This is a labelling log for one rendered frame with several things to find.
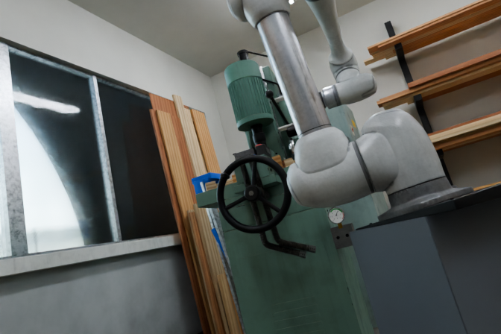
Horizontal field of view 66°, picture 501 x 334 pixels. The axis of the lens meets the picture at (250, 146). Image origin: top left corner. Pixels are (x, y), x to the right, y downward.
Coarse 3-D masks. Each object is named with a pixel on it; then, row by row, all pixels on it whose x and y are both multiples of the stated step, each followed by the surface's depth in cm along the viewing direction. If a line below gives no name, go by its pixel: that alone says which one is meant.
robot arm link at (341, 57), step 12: (312, 0) 120; (324, 0) 119; (324, 12) 123; (336, 12) 127; (324, 24) 128; (336, 24) 129; (336, 36) 137; (336, 48) 153; (348, 48) 158; (336, 60) 157; (348, 60) 156; (336, 72) 160
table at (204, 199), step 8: (288, 168) 157; (272, 176) 149; (232, 184) 163; (240, 184) 153; (264, 184) 149; (272, 184) 154; (208, 192) 166; (216, 192) 165; (224, 192) 164; (232, 192) 163; (240, 192) 154; (200, 200) 167; (208, 200) 166; (216, 200) 164; (216, 208) 185
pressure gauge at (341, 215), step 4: (332, 208) 143; (336, 208) 143; (340, 208) 142; (328, 212) 143; (332, 212) 143; (336, 212) 143; (340, 212) 142; (328, 216) 143; (332, 216) 143; (336, 216) 142; (340, 216) 142; (344, 216) 141; (332, 220) 143; (336, 220) 142; (340, 220) 142; (340, 224) 143; (340, 228) 143
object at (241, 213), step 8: (272, 200) 157; (280, 200) 156; (232, 208) 162; (240, 208) 161; (248, 208) 160; (296, 208) 154; (304, 208) 153; (312, 208) 152; (240, 216) 160; (248, 216) 159; (264, 216) 157; (224, 224) 161; (248, 224) 158; (224, 232) 161
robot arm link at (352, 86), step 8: (344, 72) 155; (352, 72) 154; (336, 80) 159; (344, 80) 153; (352, 80) 151; (360, 80) 150; (368, 80) 149; (336, 88) 153; (344, 88) 151; (352, 88) 150; (360, 88) 149; (368, 88) 149; (376, 88) 152; (344, 96) 152; (352, 96) 151; (360, 96) 151; (368, 96) 153
